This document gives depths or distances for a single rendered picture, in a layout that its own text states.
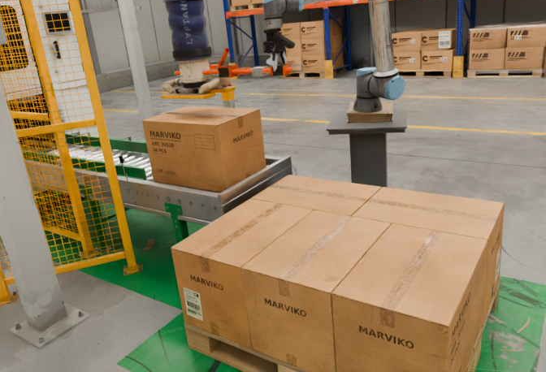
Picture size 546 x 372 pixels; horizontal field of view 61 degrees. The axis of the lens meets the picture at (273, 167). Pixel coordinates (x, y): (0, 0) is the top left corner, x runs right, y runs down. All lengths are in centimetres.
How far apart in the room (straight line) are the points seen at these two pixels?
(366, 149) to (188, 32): 136
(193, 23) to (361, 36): 892
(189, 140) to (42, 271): 103
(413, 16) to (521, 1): 207
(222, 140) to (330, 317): 120
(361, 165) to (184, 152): 120
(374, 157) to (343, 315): 163
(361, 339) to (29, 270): 171
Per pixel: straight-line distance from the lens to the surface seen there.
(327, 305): 172
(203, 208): 257
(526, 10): 1053
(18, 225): 260
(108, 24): 1306
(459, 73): 936
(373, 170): 317
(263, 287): 185
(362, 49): 1142
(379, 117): 308
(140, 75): 570
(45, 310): 281
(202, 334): 228
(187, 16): 270
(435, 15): 1087
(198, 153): 265
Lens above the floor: 149
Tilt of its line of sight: 18 degrees down
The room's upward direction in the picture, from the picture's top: 6 degrees counter-clockwise
